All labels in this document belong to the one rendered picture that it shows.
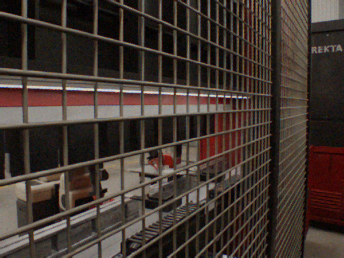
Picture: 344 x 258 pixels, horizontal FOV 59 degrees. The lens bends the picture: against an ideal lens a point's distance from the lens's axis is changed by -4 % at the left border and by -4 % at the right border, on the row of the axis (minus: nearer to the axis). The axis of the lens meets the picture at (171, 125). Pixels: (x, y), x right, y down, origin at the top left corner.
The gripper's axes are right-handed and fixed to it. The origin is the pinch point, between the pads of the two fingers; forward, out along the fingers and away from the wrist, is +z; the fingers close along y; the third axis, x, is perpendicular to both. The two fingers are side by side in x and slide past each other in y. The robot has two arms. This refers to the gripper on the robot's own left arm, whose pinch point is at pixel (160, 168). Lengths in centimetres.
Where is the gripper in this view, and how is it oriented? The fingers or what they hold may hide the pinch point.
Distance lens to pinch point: 195.0
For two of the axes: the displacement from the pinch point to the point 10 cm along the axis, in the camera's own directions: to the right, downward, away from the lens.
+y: 5.0, -0.5, 8.6
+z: 4.0, 9.0, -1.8
